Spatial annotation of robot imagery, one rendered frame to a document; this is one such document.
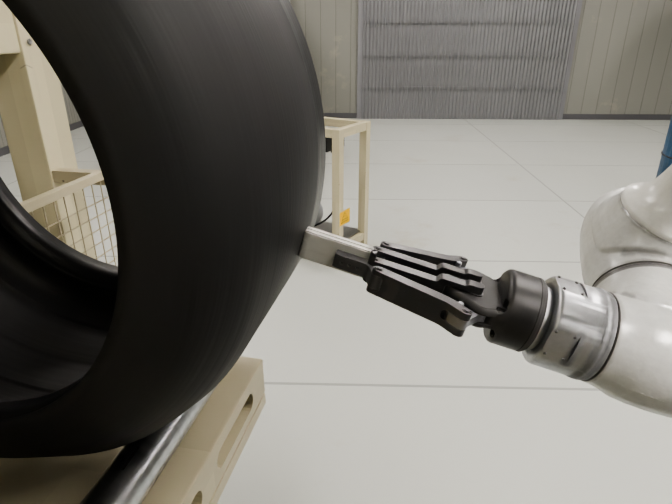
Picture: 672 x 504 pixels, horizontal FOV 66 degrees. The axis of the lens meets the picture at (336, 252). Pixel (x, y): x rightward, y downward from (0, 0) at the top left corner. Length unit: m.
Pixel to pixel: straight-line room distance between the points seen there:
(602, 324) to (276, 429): 1.53
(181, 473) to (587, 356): 0.42
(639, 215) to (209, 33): 0.45
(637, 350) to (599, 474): 1.45
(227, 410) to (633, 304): 0.46
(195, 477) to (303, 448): 1.26
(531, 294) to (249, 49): 0.32
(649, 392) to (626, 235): 0.17
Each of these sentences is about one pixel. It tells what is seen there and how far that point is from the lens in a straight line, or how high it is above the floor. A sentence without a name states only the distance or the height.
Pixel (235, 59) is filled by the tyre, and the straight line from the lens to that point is 0.36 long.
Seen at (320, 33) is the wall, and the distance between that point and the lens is 8.19.
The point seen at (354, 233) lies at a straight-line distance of 3.16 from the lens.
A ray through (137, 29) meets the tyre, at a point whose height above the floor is 1.29.
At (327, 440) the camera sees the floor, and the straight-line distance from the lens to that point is 1.87.
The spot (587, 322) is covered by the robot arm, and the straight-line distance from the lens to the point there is 0.51.
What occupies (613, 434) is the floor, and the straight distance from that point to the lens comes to 2.12.
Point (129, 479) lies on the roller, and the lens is 0.54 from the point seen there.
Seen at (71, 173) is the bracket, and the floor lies 0.98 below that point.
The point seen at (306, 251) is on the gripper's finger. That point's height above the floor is 1.09.
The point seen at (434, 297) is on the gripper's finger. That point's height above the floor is 1.07.
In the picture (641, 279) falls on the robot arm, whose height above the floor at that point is 1.07.
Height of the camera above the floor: 1.29
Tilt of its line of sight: 24 degrees down
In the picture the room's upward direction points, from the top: straight up
